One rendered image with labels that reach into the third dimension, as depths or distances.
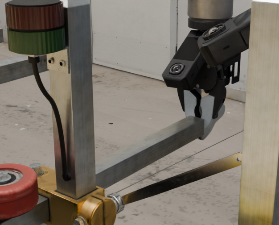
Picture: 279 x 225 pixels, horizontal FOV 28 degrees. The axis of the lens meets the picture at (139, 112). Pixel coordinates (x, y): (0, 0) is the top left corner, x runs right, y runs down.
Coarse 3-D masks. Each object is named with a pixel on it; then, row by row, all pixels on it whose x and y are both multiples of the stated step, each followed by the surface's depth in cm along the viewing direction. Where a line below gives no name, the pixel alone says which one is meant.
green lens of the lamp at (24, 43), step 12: (12, 36) 57; (24, 36) 56; (36, 36) 56; (48, 36) 57; (60, 36) 58; (12, 48) 57; (24, 48) 57; (36, 48) 57; (48, 48) 57; (60, 48) 58
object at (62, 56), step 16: (16, 0) 58; (32, 0) 58; (48, 0) 58; (32, 64) 59; (48, 64) 63; (64, 64) 61; (48, 96) 62; (64, 144) 65; (64, 160) 66; (64, 176) 66
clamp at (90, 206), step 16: (48, 176) 73; (48, 192) 69; (96, 192) 69; (64, 208) 68; (80, 208) 67; (96, 208) 66; (112, 208) 68; (48, 224) 71; (64, 224) 69; (80, 224) 66; (96, 224) 67; (112, 224) 69
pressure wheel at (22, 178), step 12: (0, 168) 67; (12, 168) 67; (24, 168) 67; (0, 180) 64; (12, 180) 64; (24, 180) 64; (36, 180) 65; (0, 192) 61; (12, 192) 61; (24, 192) 62; (36, 192) 65; (0, 204) 61; (12, 204) 62; (24, 204) 63; (36, 204) 65; (0, 216) 62; (12, 216) 62
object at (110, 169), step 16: (176, 128) 92; (192, 128) 93; (144, 144) 85; (160, 144) 87; (176, 144) 90; (112, 160) 80; (128, 160) 81; (144, 160) 84; (96, 176) 76; (112, 176) 79; (48, 208) 70; (0, 224) 64; (16, 224) 66; (32, 224) 68
